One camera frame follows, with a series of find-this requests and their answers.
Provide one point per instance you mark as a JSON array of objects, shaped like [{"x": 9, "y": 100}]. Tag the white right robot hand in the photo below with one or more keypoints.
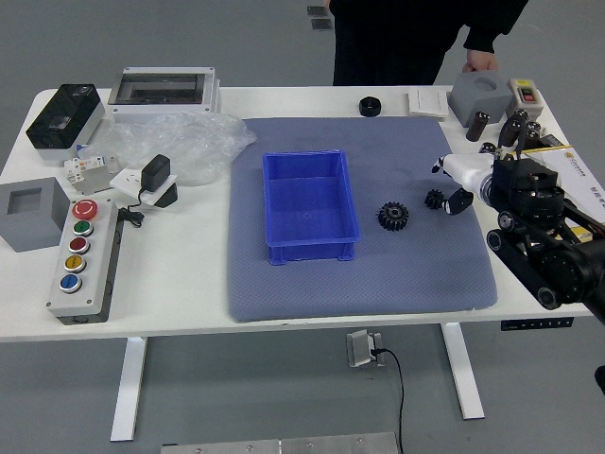
[{"x": 465, "y": 168}]

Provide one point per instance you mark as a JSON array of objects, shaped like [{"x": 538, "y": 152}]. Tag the small black gear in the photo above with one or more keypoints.
[{"x": 433, "y": 198}]

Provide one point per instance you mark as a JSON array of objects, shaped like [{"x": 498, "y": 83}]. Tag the big black gear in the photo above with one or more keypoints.
[{"x": 392, "y": 217}]

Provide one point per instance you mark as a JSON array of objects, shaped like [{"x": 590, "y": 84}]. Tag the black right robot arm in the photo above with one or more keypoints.
[{"x": 529, "y": 198}]

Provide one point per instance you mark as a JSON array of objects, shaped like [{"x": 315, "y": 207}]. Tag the black round nut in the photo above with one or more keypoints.
[{"x": 370, "y": 107}]

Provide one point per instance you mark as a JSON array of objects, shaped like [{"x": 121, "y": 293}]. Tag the yellow and white cardboard box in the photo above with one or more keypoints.
[{"x": 581, "y": 175}]

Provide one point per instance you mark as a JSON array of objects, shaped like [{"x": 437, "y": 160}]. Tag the metal floor socket box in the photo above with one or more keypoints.
[{"x": 359, "y": 347}]

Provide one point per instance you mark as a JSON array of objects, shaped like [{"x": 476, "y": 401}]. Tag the grey distribution box clear lid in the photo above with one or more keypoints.
[{"x": 160, "y": 94}]

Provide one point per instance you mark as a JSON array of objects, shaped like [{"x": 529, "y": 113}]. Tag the grey five-button control box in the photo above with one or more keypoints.
[{"x": 80, "y": 265}]

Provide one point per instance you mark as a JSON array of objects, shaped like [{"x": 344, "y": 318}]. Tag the black cylindrical capacitor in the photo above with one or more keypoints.
[{"x": 487, "y": 147}]

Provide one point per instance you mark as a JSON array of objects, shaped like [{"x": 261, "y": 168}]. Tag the brown cylindrical capacitor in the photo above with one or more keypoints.
[
  {"x": 533, "y": 131},
  {"x": 477, "y": 127},
  {"x": 509, "y": 134},
  {"x": 519, "y": 116}
]

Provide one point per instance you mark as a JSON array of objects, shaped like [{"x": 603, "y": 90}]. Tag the grey block with round recess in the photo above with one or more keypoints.
[{"x": 477, "y": 99}]

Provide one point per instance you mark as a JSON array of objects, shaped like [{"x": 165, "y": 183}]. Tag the black flat small part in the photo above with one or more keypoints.
[{"x": 553, "y": 140}]

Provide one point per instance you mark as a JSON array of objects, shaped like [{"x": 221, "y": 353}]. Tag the person's hand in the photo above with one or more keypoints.
[{"x": 479, "y": 61}]

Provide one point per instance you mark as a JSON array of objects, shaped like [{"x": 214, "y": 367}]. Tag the person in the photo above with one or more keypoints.
[{"x": 392, "y": 38}]

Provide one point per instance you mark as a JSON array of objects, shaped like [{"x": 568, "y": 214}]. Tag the blue plastic bin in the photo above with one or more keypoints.
[{"x": 307, "y": 208}]

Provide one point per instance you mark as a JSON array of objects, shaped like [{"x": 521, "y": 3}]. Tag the black table height control panel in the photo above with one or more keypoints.
[{"x": 536, "y": 324}]

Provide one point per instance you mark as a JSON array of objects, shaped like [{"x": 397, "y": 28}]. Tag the grey-blue foam mat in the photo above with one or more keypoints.
[{"x": 331, "y": 293}]

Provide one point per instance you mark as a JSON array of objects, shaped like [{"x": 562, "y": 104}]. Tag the grey floor outlet cover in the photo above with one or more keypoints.
[
  {"x": 321, "y": 24},
  {"x": 317, "y": 11}
]

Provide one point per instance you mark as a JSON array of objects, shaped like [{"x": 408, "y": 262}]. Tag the white table leg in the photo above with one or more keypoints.
[
  {"x": 465, "y": 373},
  {"x": 128, "y": 388}
]

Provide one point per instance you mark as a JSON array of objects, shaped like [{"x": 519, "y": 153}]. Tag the clear plastic bag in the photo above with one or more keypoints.
[{"x": 189, "y": 142}]

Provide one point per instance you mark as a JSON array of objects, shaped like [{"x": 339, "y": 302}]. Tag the black power adapter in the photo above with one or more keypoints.
[{"x": 155, "y": 172}]

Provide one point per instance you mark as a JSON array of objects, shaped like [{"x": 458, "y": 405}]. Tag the grey metal plate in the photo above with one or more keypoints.
[{"x": 283, "y": 445}]

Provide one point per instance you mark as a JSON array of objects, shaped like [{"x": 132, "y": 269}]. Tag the white socket plate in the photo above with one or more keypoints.
[{"x": 124, "y": 179}]

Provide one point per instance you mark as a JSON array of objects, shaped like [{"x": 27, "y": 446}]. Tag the white circuit breaker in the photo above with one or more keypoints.
[{"x": 87, "y": 172}]

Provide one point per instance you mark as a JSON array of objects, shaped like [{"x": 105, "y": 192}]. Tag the grey block with square recess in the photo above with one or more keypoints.
[{"x": 28, "y": 222}]

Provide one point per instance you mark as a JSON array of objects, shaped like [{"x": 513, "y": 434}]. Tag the white wall switch plate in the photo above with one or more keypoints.
[{"x": 427, "y": 104}]

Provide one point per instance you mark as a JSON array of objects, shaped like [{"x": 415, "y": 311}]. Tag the grey red-green button switch box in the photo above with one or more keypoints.
[{"x": 525, "y": 97}]

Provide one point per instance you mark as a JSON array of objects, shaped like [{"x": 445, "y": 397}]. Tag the black-lidded grey enclosure box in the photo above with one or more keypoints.
[{"x": 63, "y": 120}]

